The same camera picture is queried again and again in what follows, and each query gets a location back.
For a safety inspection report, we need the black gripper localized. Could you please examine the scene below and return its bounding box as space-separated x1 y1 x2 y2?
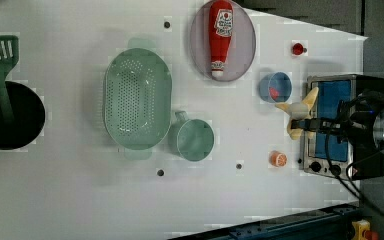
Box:
291 90 384 162

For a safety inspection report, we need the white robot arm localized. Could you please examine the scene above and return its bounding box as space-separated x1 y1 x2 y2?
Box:
291 91 384 161

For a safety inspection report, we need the green mug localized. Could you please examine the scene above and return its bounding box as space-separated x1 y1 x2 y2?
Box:
168 111 215 162

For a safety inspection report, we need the orange slice toy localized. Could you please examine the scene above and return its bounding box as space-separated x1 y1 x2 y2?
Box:
269 151 287 167

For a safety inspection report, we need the blue cup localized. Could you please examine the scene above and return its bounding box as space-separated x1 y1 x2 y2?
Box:
258 72 292 103

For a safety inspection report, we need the small red toy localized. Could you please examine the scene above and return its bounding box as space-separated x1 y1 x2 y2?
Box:
292 43 307 56

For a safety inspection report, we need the grey round plate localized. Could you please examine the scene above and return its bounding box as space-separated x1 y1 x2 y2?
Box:
189 0 256 82

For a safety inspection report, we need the yellow red clamp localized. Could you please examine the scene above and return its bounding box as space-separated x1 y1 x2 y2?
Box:
352 220 379 240

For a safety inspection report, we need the red ketchup bottle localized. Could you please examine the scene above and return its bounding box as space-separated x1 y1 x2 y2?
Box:
208 0 234 79

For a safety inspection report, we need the green perforated colander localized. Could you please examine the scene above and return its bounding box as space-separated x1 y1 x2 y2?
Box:
103 38 172 160

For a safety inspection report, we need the black round pot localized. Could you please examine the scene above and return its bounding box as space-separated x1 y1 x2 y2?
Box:
0 82 45 150

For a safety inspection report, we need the green slotted spatula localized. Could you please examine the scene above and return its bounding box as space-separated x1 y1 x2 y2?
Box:
0 35 19 123

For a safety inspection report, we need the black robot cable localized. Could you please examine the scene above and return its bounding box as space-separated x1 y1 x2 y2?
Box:
323 99 384 231

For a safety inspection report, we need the blue metal frame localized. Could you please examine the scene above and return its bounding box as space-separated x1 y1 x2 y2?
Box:
170 204 361 240

